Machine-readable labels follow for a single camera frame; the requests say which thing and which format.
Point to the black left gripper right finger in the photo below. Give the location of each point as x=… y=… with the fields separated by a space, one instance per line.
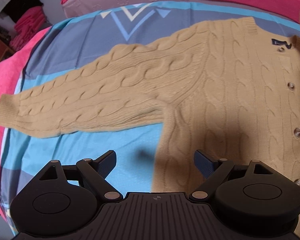
x=253 y=200

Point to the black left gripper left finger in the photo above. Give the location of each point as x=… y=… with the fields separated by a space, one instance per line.
x=62 y=199

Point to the tan cable-knit cardigan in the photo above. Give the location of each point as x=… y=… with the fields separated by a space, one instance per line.
x=226 y=87

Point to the pink folded clothes pile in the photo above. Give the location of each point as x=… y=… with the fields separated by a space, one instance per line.
x=27 y=26

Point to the blue grey patterned blanket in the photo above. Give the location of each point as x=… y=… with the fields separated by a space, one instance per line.
x=75 y=42

